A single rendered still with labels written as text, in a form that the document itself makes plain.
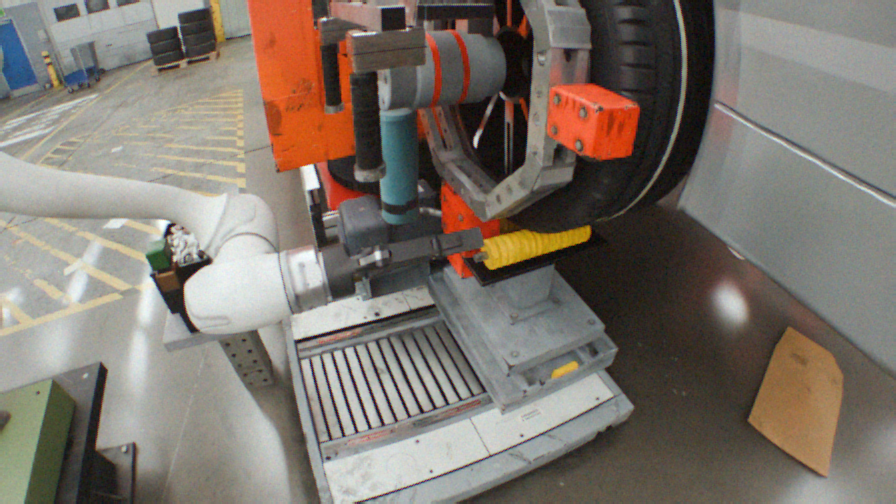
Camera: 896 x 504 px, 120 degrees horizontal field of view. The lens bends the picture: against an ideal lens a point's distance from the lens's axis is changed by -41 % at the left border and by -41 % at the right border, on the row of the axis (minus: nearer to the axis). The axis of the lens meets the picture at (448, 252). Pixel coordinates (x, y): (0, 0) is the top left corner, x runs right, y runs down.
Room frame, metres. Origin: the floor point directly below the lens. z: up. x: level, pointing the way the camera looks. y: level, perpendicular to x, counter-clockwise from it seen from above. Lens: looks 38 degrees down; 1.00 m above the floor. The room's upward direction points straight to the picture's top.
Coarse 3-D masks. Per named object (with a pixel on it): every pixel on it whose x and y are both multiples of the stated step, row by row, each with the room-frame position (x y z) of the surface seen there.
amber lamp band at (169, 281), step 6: (174, 264) 0.47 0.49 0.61; (174, 270) 0.46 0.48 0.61; (180, 270) 0.48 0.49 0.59; (156, 276) 0.44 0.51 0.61; (162, 276) 0.44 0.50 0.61; (168, 276) 0.45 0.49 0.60; (174, 276) 0.45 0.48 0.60; (180, 276) 0.47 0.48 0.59; (162, 282) 0.44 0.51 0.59; (168, 282) 0.45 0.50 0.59; (174, 282) 0.45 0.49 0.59; (180, 282) 0.46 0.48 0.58; (162, 288) 0.44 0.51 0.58; (168, 288) 0.44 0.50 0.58; (174, 288) 0.45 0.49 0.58
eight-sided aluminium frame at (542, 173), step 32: (416, 0) 0.94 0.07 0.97; (544, 0) 0.52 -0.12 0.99; (576, 0) 0.54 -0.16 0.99; (544, 32) 0.50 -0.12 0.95; (576, 32) 0.50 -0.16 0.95; (544, 64) 0.50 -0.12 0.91; (576, 64) 0.51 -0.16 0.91; (544, 96) 0.50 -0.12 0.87; (448, 128) 0.89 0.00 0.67; (544, 128) 0.49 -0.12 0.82; (448, 160) 0.82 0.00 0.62; (544, 160) 0.49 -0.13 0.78; (480, 192) 0.68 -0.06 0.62; (512, 192) 0.55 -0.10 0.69; (544, 192) 0.54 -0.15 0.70
